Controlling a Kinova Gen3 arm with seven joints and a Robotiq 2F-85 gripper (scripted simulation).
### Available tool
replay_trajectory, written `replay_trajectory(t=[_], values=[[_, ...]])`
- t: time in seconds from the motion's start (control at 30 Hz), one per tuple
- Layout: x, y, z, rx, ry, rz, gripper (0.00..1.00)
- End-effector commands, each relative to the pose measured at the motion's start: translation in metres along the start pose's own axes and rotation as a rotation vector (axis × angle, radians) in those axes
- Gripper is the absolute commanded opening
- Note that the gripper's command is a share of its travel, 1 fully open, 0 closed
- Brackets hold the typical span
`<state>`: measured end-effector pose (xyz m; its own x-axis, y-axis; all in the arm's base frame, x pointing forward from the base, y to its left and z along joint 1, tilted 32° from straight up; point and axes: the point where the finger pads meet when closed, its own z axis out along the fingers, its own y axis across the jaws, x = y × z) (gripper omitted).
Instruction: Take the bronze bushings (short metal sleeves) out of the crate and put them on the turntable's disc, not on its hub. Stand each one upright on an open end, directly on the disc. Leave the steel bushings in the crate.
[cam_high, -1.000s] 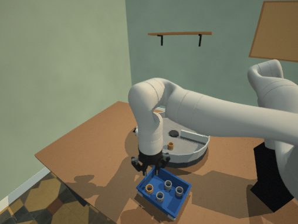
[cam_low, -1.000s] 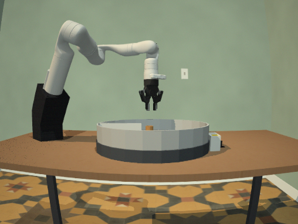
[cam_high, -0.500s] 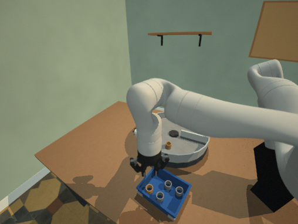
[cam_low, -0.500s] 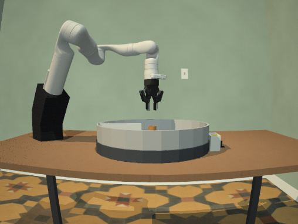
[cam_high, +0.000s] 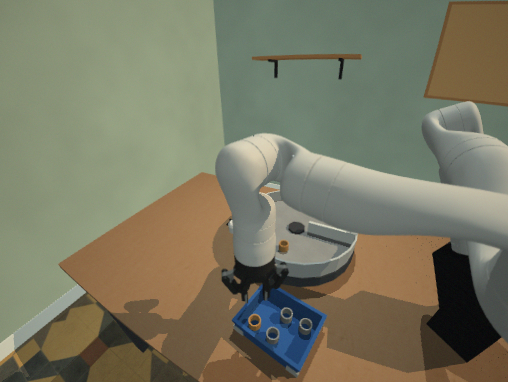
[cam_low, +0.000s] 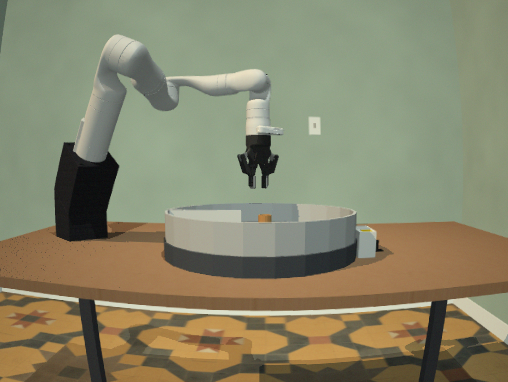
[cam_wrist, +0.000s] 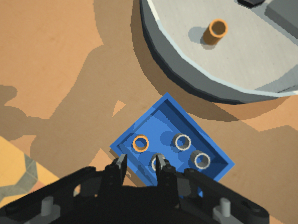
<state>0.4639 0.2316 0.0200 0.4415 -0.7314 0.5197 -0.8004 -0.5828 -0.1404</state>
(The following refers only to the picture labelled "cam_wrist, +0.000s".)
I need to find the grey metal sleeve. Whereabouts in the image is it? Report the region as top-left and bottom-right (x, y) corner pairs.
(151, 153), (166, 171)
(173, 133), (191, 150)
(190, 150), (210, 169)

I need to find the bronze bushing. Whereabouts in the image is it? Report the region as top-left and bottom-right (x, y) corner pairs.
(133, 134), (149, 152)
(203, 19), (228, 45)

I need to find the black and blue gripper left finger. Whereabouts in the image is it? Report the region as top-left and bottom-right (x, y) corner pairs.
(0, 154), (127, 224)

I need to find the blue crate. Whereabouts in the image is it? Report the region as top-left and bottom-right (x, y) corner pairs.
(110, 93), (235, 186)

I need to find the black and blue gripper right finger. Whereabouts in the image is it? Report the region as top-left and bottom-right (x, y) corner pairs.
(153, 155), (269, 224)

